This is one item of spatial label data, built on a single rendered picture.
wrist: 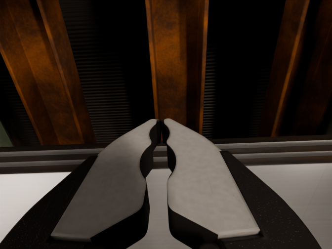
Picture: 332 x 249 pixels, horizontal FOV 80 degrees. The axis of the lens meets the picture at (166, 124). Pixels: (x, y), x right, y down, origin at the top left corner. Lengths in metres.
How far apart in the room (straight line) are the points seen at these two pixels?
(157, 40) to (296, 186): 0.28
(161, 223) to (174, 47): 0.26
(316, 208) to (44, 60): 0.45
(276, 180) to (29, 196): 0.30
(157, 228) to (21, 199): 0.18
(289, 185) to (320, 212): 0.07
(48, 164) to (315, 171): 0.31
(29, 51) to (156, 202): 0.31
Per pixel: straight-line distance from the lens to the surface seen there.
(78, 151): 0.26
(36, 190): 0.30
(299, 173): 0.28
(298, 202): 0.32
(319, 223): 0.37
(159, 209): 0.28
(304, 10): 0.34
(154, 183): 0.24
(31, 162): 0.29
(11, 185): 0.31
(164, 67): 0.35
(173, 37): 0.34
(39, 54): 0.40
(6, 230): 0.39
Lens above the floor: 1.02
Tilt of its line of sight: 60 degrees down
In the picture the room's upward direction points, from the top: 180 degrees counter-clockwise
